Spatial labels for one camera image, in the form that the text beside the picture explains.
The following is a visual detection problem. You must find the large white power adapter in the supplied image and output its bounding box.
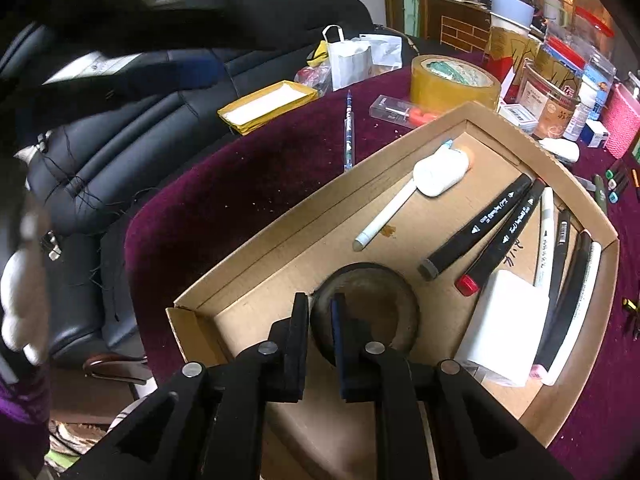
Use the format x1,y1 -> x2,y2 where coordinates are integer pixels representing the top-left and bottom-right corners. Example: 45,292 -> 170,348
454,270 -> 549,387

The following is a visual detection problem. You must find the black tape roll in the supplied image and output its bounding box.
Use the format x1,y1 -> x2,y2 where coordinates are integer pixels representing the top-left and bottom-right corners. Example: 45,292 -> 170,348
310,262 -> 420,364

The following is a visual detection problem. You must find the black marker grey cap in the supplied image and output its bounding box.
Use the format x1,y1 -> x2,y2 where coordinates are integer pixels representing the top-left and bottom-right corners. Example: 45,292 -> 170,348
418,174 -> 532,282

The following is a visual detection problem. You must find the white marker pen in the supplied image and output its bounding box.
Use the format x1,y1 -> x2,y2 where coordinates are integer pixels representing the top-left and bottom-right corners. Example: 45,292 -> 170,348
541,242 -> 602,387

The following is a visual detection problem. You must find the white pen teal band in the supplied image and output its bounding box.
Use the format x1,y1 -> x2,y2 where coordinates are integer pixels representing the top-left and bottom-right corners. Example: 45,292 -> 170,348
352,179 -> 416,252

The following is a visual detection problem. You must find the white glue bottle orange tip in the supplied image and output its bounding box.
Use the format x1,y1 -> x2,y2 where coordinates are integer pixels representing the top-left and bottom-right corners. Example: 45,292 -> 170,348
412,140 -> 474,198

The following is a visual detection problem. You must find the black marker red cap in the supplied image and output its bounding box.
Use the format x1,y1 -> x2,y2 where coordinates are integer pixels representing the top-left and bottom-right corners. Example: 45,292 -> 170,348
454,179 -> 546,297

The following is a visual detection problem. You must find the cardboard tray box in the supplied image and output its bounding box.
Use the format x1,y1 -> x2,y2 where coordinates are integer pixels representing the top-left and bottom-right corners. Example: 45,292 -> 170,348
165,101 -> 621,480

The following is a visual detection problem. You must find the yellow black pen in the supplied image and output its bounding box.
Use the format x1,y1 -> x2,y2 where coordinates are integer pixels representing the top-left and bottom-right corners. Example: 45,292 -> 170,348
623,298 -> 640,341

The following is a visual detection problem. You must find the maroon velvet tablecloth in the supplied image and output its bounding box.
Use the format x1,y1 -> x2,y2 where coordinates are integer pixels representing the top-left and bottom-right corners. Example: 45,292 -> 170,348
125,70 -> 639,479

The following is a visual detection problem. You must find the green marker pen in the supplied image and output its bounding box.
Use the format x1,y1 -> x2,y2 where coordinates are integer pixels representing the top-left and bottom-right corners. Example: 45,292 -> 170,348
592,174 -> 608,214

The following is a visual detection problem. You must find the yellow flat box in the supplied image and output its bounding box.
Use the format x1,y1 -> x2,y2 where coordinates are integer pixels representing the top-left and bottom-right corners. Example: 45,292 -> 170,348
217,80 -> 319,136

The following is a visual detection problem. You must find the blue ballpoint pen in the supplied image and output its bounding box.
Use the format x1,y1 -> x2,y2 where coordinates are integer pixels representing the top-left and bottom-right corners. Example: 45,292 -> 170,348
344,90 -> 354,171

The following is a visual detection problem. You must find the brown snack jar red lid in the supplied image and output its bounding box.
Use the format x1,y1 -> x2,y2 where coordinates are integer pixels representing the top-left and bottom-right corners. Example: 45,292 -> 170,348
516,35 -> 586,139

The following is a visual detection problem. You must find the clear case orange item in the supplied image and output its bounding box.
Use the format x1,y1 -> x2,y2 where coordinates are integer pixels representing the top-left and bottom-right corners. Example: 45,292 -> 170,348
369,94 -> 439,128

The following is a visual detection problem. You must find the yellow packing tape roll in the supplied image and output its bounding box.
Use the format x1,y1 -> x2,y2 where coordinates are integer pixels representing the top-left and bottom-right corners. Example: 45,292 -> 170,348
409,54 -> 501,115

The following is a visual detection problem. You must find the black leather sofa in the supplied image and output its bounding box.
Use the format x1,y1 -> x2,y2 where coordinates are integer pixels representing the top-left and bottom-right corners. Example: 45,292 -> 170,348
1,0 -> 374,375

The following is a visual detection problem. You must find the white paper bag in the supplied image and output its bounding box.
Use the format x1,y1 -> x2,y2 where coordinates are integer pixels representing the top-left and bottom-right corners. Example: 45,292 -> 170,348
322,25 -> 373,91

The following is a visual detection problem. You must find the wooden cabinet counter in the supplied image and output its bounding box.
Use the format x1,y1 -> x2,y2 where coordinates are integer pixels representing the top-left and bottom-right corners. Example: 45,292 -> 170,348
424,0 -> 491,53

